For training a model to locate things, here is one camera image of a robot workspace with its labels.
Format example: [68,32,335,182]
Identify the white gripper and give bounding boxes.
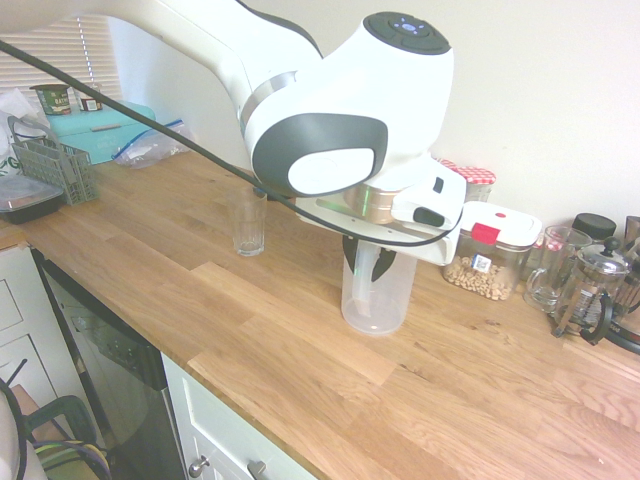
[293,196,462,282]

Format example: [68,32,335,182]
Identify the clear pitcher with blue lid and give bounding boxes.
[340,238,418,337]

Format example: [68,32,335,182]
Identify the nut container with red clip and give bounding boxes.
[441,201,545,302]

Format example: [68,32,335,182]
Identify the clear drinking glass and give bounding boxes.
[231,188,269,258]

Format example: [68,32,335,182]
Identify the clear glass mug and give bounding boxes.
[523,225,594,315]

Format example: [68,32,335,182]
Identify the white cabinet door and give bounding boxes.
[160,355,321,480]

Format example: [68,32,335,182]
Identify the glass French press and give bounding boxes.
[551,235,635,347]

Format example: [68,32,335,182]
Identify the black lid glass jar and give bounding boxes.
[571,212,618,247]

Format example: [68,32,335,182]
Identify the clear zip bag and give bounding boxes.
[111,117,195,172]

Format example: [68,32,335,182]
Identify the steel electric kettle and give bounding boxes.
[604,214,640,357]

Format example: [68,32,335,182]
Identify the black dishwasher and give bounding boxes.
[30,247,187,480]

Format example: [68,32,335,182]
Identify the teal bread box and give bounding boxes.
[46,99,162,167]

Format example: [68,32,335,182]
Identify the brown spread jar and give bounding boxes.
[74,83,105,113]

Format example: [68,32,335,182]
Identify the grey cutlery basket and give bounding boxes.
[6,116,101,207]

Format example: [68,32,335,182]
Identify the black food container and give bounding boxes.
[0,180,67,226]

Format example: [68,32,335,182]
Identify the green oatmeal cup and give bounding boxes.
[29,83,74,118]

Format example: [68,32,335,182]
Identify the white plastic bag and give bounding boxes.
[0,87,53,184]

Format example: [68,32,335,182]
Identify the white window blinds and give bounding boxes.
[0,13,123,104]

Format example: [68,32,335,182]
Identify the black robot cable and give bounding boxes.
[0,38,464,247]

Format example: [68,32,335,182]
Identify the coiled floor cables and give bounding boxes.
[0,357,119,480]

